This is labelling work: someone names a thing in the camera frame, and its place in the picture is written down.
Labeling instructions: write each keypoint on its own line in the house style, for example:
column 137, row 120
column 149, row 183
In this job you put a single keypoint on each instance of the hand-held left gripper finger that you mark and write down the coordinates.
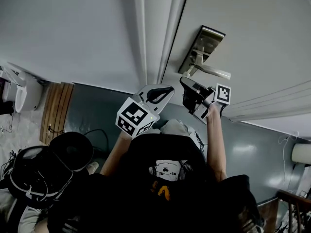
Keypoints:
column 162, row 103
column 155, row 91

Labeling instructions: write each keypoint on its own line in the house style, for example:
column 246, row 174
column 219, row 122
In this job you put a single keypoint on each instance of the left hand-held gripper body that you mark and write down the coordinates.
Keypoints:
column 132, row 113

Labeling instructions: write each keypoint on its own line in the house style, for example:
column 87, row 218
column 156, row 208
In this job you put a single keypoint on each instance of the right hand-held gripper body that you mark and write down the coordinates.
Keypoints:
column 222, row 93

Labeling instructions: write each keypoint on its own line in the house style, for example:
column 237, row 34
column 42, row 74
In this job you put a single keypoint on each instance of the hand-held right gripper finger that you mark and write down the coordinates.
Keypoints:
column 195, row 85
column 192, row 101

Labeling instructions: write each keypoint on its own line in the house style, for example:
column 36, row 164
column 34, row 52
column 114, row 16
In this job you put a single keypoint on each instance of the white door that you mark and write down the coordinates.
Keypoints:
column 255, row 45

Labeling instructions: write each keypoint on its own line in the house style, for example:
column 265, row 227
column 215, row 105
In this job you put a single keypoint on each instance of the person's right forearm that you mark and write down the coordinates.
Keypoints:
column 215, row 142

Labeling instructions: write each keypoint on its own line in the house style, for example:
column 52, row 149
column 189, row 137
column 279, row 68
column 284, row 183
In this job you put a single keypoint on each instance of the person's left forearm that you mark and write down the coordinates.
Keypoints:
column 114, row 156

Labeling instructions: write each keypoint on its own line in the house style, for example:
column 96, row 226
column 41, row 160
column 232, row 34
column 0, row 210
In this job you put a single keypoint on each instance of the light grey trousers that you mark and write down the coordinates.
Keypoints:
column 177, row 127

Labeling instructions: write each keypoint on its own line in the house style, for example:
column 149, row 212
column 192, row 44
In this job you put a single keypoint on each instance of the black round stool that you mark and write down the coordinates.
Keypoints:
column 73, row 149

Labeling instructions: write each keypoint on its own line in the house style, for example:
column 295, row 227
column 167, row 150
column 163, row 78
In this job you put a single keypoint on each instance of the wooden slatted board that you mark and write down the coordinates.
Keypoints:
column 56, row 110

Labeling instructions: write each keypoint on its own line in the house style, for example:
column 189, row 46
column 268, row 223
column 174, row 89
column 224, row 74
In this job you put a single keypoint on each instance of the black printed t-shirt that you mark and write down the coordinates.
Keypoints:
column 145, row 203

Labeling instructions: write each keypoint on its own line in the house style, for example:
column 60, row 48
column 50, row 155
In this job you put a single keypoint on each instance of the cream cylindrical object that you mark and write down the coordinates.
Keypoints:
column 302, row 154

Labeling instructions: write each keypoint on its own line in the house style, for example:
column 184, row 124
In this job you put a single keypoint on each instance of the white rounded machine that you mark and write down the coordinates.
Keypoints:
column 26, row 93

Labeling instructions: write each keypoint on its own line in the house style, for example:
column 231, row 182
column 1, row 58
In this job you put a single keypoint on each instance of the dark wooden chair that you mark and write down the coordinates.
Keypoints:
column 296, row 210

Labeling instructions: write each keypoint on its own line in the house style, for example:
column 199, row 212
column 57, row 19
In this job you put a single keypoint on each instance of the white door frame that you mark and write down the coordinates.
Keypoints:
column 155, row 33

